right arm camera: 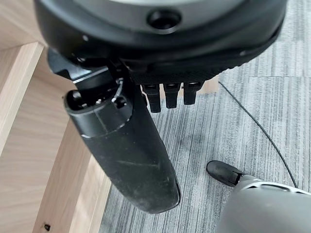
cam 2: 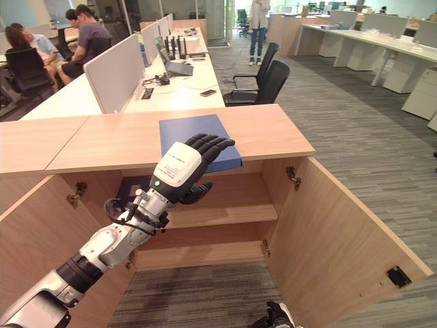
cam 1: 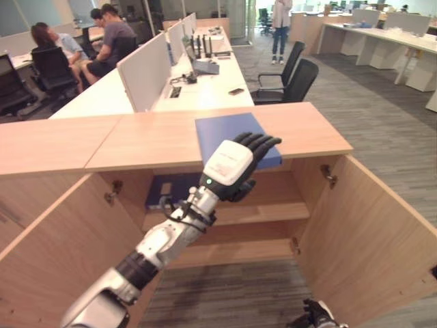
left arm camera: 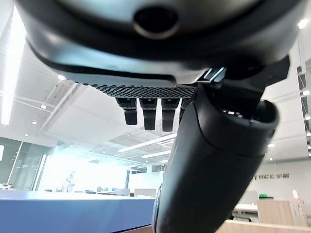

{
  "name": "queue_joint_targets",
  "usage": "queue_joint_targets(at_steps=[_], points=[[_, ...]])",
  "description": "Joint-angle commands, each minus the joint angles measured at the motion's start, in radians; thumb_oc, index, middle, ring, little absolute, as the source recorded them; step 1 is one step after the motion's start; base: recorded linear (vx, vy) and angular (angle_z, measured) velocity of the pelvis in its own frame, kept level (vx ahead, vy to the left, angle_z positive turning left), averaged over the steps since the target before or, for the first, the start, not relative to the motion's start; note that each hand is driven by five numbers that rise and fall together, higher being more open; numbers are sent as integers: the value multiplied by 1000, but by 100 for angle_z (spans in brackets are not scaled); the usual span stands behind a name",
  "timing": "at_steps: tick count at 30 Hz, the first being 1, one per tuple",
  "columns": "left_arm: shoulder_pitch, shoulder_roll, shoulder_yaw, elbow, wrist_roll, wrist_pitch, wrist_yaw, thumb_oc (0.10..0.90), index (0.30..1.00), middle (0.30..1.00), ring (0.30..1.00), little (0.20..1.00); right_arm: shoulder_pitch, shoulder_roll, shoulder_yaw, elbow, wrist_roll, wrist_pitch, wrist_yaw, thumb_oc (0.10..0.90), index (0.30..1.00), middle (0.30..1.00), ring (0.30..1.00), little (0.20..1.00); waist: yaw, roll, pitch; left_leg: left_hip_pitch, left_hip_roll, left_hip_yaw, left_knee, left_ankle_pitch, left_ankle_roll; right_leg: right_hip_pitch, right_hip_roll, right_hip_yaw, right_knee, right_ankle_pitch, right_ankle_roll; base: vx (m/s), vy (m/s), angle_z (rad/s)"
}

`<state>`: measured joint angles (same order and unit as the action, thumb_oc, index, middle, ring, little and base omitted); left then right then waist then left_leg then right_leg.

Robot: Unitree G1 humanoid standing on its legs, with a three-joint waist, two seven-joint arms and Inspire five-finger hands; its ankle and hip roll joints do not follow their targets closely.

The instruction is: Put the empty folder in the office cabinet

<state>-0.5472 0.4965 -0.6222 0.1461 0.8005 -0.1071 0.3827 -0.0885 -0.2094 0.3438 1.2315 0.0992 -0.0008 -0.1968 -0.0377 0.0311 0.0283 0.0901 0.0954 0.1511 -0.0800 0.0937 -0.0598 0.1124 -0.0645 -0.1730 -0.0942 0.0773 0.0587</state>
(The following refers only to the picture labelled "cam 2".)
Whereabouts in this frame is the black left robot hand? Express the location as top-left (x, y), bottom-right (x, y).
top-left (149, 134), bottom-right (236, 206)

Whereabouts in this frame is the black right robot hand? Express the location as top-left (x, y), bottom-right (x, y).
top-left (251, 300), bottom-right (297, 328)

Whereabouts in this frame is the wooden office cabinet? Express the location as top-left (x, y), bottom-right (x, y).
top-left (0, 103), bottom-right (315, 273)

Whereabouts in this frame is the long white office desk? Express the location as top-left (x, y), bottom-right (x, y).
top-left (18, 27), bottom-right (226, 122)

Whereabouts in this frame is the wooden cabinet door with latch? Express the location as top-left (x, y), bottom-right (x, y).
top-left (267, 156), bottom-right (434, 328)

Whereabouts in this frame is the black mesh office chair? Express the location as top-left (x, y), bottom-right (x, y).
top-left (3, 47), bottom-right (55, 100)

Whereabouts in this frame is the grey laptop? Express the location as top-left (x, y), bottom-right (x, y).
top-left (157, 44), bottom-right (195, 77)

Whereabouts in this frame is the white desk divider panel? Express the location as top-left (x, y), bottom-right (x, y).
top-left (140, 20), bottom-right (161, 68)
top-left (83, 33), bottom-right (144, 115)

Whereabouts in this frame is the black antenna device row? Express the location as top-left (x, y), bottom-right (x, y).
top-left (164, 35), bottom-right (188, 62)

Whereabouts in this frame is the seated person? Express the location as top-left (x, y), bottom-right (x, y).
top-left (56, 3), bottom-right (113, 85)
top-left (4, 23), bottom-right (64, 93)
top-left (64, 8), bottom-right (80, 29)

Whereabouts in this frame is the standing person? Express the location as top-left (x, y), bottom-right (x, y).
top-left (248, 0), bottom-right (271, 66)

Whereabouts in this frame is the black cable bundle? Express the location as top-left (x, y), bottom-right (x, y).
top-left (142, 74), bottom-right (171, 87)

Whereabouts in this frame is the white drawer pedestal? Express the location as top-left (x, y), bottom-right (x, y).
top-left (401, 68), bottom-right (437, 121)

